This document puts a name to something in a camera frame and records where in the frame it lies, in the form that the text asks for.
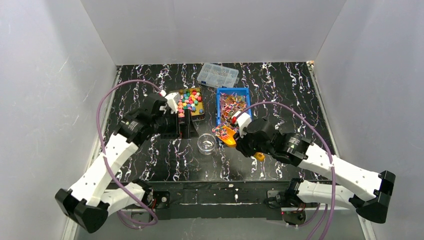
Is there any tin tray of star candies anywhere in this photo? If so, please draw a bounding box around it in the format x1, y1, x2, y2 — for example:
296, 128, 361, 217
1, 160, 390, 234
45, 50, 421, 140
177, 87, 205, 122

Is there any yellow plastic scoop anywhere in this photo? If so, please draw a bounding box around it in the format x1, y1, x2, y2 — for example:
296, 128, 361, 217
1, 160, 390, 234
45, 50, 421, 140
213, 125, 265, 162

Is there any blue bin of lollipops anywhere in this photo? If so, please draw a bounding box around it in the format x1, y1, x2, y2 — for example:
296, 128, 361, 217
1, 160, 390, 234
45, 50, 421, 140
212, 87, 251, 137

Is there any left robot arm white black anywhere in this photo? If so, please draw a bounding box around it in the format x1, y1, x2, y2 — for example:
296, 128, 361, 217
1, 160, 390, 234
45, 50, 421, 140
54, 92, 199, 233

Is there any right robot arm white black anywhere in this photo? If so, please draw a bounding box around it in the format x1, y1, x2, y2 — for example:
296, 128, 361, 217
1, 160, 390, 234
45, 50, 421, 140
231, 115, 396, 224

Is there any clear plastic jar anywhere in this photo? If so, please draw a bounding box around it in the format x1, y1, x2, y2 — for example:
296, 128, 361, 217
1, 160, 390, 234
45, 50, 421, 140
197, 133, 217, 155

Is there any clear plastic compartment box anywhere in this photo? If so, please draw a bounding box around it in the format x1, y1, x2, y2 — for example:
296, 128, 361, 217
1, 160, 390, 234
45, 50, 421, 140
197, 63, 239, 88

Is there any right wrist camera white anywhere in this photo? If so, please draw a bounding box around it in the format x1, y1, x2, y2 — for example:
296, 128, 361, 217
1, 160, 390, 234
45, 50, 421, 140
231, 111, 252, 138

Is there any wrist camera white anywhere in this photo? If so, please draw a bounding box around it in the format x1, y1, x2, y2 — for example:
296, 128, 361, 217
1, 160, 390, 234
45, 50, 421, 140
231, 111, 252, 138
159, 90, 181, 114

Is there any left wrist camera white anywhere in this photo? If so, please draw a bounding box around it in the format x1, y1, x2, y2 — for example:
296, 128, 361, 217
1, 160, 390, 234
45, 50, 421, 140
159, 90, 181, 114

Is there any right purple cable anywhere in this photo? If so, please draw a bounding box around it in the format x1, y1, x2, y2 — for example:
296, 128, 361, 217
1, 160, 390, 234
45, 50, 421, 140
243, 101, 337, 240

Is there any purple cable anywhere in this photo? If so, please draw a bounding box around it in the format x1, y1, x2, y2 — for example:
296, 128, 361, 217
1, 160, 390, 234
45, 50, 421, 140
96, 79, 167, 230
243, 101, 337, 240

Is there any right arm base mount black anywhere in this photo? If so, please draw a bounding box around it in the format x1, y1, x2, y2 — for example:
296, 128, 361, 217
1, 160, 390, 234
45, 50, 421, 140
263, 190, 307, 226

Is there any aluminium frame rail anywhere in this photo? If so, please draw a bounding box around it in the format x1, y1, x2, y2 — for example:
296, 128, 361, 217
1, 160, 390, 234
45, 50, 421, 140
67, 187, 369, 213

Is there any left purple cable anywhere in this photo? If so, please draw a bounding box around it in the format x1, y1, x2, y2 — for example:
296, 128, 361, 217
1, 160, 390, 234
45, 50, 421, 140
96, 79, 167, 230

